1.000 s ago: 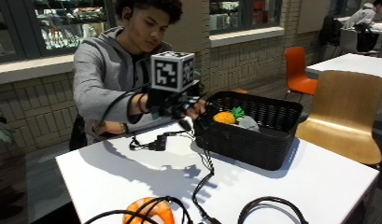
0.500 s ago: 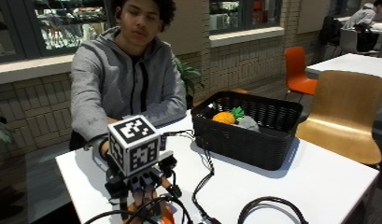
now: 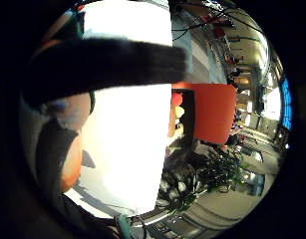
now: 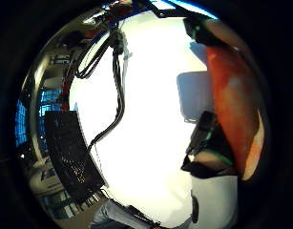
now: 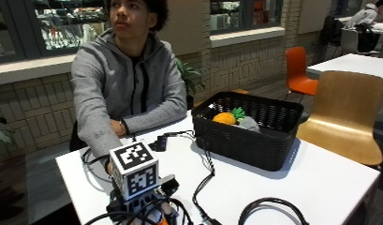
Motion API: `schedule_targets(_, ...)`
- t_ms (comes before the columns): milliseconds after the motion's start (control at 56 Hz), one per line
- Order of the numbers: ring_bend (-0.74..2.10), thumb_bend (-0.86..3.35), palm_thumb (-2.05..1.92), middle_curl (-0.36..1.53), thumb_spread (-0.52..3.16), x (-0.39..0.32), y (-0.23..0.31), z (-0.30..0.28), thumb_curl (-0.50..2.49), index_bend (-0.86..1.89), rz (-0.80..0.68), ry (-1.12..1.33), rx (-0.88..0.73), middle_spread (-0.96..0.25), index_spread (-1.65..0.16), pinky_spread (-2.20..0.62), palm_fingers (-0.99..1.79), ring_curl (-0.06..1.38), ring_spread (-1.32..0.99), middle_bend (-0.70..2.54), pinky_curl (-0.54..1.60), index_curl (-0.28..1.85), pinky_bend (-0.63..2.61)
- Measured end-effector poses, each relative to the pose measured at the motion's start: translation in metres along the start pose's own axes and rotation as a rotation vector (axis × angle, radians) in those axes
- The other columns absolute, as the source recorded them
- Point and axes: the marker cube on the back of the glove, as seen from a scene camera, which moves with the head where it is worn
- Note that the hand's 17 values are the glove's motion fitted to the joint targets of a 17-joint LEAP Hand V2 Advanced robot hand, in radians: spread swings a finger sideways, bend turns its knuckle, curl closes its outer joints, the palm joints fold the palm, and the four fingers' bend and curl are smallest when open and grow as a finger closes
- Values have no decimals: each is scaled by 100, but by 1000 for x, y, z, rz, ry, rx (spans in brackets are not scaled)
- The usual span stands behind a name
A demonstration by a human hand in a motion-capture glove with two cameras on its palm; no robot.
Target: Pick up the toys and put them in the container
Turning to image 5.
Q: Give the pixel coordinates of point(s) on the person in grey hoodie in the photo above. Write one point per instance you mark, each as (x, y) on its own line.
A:
(117, 78)

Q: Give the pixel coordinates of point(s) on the orange plastic chair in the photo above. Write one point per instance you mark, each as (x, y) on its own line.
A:
(297, 65)

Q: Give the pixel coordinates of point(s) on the black woven plastic basket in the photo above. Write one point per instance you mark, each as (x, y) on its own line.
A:
(249, 146)

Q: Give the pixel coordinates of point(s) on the small dark-framed window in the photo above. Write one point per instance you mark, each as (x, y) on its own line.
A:
(245, 14)

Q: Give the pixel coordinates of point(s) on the white background table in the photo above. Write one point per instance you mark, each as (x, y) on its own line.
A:
(357, 64)

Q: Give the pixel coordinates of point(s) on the black palm camera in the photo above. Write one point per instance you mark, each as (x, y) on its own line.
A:
(170, 187)

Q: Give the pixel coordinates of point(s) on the white cube with black markers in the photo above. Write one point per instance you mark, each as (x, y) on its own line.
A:
(135, 156)

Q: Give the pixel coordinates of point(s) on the black background chair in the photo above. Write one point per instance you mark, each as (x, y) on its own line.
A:
(332, 31)

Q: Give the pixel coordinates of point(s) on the light wooden chair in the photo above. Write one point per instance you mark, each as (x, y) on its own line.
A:
(345, 103)

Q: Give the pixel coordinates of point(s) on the grey plush toy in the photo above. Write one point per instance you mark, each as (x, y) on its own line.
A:
(249, 124)

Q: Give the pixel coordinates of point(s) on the large dark-framed window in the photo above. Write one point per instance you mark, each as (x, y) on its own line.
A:
(54, 28)

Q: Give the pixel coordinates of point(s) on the green leafy plant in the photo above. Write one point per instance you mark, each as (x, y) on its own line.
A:
(191, 76)

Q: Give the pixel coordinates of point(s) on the orange plush fruit, green leaves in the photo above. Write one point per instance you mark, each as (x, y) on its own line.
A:
(224, 118)

